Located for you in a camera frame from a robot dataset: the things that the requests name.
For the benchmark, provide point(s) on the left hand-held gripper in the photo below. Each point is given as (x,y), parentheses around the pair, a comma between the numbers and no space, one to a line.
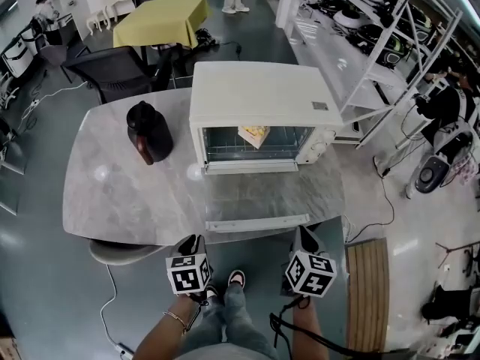
(187,276)

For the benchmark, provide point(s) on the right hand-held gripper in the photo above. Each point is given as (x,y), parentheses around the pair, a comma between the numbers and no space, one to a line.
(311,276)

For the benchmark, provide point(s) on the white oven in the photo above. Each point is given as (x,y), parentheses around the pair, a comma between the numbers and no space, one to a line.
(258,92)

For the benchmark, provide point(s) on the person's left forearm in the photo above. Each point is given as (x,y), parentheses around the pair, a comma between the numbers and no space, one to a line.
(165,336)

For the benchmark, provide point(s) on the person's right forearm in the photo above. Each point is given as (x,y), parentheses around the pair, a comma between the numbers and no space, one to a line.
(307,321)

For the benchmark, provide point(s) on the metal oven rack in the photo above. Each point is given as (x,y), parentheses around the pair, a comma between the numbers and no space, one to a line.
(225,150)

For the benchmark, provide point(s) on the person's left shoe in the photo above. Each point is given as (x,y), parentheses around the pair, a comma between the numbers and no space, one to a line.
(212,291)

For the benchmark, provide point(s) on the person's shoe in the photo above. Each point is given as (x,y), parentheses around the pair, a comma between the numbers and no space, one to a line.
(212,291)
(236,278)

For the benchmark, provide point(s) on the person's right shoe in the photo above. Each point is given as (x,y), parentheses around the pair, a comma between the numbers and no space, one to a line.
(236,278)

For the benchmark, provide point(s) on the wooden slat bench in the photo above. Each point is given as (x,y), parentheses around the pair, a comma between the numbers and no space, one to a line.
(367,294)

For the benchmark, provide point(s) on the person's left leg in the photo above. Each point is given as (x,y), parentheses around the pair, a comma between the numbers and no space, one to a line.
(208,324)

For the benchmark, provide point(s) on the person's leg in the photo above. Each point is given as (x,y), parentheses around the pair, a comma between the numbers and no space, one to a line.
(208,324)
(240,313)

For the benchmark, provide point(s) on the person's right leg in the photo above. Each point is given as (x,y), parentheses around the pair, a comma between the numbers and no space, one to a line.
(240,313)

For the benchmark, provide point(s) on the person's grey shirt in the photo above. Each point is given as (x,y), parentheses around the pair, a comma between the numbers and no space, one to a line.
(225,353)

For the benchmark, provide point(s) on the yellow cake slice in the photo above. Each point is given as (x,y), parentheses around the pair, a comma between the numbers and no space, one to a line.
(255,135)

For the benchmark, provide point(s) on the black tripod stand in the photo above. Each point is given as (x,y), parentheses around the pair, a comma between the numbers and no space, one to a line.
(457,248)

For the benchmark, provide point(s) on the black mesh chair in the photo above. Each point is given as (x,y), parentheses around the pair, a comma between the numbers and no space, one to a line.
(112,69)

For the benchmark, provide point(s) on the white metal shelf rack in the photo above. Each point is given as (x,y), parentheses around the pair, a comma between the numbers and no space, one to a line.
(326,51)

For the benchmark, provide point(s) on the table with yellow cloth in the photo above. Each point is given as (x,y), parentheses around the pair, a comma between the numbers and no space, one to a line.
(161,21)

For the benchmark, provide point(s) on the grey upholstered chair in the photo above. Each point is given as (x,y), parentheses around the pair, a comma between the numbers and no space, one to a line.
(63,53)

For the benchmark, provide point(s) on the white console table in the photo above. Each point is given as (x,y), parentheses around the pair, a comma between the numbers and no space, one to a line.
(108,4)

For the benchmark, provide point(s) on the white black machine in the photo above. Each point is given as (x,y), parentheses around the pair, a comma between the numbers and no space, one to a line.
(15,56)

